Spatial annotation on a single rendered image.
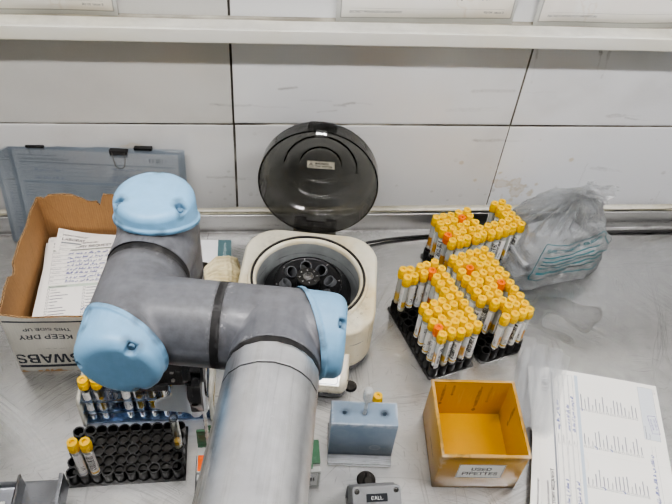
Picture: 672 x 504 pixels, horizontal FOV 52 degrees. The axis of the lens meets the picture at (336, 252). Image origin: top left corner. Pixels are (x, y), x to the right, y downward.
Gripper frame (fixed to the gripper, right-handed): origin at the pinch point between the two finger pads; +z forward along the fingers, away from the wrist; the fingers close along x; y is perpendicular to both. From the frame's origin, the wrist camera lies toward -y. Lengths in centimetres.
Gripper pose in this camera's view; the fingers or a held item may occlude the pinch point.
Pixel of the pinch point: (203, 403)
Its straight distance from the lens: 91.6
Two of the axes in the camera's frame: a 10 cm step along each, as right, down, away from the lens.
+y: -9.9, 0.2, -1.1
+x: 0.9, 7.2, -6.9
